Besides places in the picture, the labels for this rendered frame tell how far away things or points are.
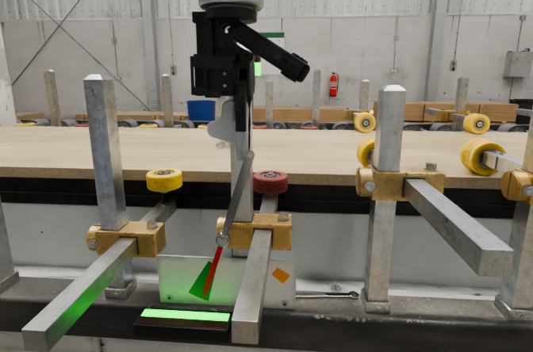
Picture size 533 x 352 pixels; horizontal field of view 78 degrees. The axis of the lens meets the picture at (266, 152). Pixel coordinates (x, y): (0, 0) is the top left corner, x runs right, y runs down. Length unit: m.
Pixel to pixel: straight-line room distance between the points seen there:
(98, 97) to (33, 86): 9.29
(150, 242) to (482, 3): 8.46
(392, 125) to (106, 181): 0.51
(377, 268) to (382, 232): 0.07
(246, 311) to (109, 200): 0.36
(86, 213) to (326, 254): 0.63
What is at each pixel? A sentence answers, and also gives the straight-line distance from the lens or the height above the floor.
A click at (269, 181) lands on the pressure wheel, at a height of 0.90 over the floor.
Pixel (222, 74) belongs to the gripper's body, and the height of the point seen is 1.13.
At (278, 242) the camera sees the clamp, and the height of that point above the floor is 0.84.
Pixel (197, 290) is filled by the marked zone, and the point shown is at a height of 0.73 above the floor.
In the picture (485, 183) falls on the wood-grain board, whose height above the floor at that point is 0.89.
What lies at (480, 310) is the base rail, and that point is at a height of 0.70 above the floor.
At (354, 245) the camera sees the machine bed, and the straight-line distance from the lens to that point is 0.88.
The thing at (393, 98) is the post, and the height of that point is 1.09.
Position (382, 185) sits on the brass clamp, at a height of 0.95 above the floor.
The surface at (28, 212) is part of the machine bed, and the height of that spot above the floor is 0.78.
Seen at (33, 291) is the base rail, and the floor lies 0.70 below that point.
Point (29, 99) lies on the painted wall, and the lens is 10.03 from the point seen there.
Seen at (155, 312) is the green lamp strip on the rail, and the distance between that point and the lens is 0.70.
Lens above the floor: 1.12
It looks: 13 degrees down
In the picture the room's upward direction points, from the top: straight up
